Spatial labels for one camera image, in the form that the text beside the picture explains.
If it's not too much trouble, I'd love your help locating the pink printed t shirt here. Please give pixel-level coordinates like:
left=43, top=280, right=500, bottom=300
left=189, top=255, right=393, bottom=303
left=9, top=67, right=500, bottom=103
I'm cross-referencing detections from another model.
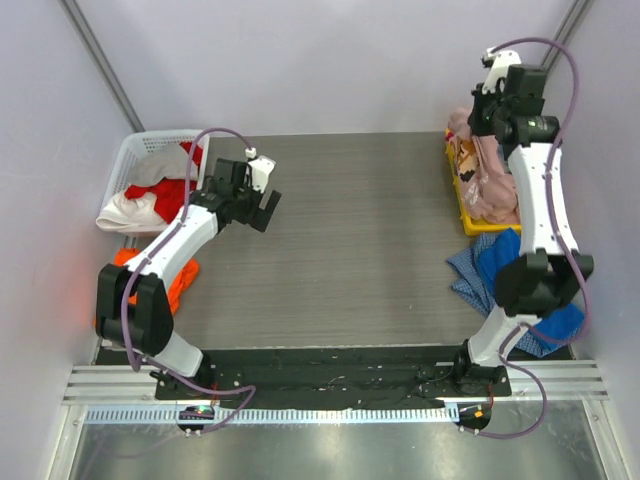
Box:
left=445, top=108, right=520, bottom=225

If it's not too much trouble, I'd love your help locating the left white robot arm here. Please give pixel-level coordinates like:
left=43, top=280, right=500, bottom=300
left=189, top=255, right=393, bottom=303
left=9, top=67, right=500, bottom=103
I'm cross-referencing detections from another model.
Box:
left=95, top=155, right=281, bottom=399

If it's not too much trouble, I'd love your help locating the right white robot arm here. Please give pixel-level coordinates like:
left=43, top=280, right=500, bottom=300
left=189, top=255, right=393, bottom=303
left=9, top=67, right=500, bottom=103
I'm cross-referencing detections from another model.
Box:
left=451, top=60, right=594, bottom=395

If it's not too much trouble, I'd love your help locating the red cloth in basket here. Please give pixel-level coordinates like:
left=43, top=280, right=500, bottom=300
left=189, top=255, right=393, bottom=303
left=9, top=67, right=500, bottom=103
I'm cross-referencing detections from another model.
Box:
left=125, top=142, right=192, bottom=223

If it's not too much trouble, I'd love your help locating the orange folded t shirt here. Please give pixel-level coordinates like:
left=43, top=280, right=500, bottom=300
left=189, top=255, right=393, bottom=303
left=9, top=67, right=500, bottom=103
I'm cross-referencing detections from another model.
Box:
left=94, top=248, right=200, bottom=332

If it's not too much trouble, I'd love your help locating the grey cloth in basket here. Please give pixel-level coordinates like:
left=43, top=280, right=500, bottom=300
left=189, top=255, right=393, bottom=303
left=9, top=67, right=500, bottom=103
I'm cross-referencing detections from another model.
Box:
left=128, top=144, right=188, bottom=187

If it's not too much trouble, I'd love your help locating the yellow plastic bin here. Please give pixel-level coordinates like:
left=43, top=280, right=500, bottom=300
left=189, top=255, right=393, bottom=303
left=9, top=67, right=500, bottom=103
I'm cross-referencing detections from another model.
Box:
left=444, top=128, right=521, bottom=236

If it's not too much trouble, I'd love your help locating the white cloth in basket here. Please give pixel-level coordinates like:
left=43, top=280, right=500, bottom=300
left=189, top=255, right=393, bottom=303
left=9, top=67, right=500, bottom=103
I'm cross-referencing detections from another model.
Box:
left=96, top=191, right=168, bottom=236

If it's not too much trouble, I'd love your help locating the white plastic basket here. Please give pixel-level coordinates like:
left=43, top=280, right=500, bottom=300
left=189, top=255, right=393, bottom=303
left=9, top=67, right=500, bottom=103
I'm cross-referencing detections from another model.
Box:
left=101, top=129, right=199, bottom=237

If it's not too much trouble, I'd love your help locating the blue checkered shirt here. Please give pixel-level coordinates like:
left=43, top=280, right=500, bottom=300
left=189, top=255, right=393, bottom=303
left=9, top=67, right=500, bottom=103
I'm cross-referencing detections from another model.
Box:
left=446, top=229, right=520, bottom=319

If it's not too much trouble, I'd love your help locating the blue folded t shirt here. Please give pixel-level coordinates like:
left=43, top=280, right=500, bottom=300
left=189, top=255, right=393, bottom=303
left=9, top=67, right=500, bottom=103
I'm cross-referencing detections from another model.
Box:
left=473, top=229, right=584, bottom=358

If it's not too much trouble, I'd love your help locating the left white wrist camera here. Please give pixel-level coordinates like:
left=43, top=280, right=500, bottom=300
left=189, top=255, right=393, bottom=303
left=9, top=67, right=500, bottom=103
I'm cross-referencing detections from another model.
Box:
left=245, top=147, right=276, bottom=194

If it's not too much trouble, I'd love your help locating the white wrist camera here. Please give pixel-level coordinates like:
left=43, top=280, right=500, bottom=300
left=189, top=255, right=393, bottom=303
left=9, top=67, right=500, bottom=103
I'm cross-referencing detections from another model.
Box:
left=481, top=48, right=521, bottom=94
left=245, top=147, right=276, bottom=194

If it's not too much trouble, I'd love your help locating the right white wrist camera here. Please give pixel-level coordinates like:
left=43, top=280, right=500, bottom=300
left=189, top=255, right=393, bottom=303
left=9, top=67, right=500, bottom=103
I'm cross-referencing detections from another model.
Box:
left=481, top=48, right=521, bottom=94

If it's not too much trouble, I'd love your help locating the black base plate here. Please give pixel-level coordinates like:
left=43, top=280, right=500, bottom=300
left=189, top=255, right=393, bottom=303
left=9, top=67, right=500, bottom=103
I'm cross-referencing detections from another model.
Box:
left=149, top=346, right=512, bottom=411

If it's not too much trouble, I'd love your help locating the white slotted cable duct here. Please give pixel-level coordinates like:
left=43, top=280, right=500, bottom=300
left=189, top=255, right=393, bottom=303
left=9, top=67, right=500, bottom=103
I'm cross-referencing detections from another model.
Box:
left=84, top=404, right=459, bottom=425

